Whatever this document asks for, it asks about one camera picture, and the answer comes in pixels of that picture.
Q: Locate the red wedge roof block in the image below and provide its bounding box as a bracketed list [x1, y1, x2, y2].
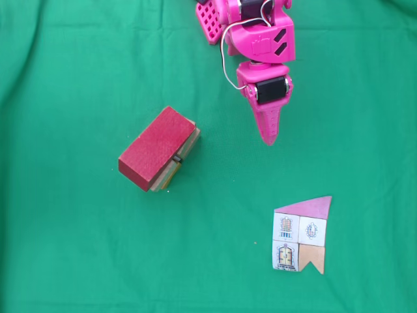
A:
[117, 106, 195, 193]

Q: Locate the paper house picture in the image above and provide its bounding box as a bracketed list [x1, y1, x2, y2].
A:
[272, 195, 333, 276]

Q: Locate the wooden block door print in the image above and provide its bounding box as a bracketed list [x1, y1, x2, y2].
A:
[180, 127, 202, 161]

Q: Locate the wooden block balcony window print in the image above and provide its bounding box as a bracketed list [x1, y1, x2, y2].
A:
[175, 119, 197, 160]

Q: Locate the yellow notched wooden block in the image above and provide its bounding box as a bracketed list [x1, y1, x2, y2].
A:
[161, 162, 183, 190]

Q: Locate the wooden block round window print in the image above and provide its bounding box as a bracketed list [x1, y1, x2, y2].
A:
[149, 159, 179, 194]

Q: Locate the green cloth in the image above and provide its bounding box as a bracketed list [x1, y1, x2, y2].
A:
[0, 0, 417, 313]

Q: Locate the white red black servo cable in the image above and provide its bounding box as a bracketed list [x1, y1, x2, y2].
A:
[220, 18, 273, 91]
[259, 0, 274, 27]

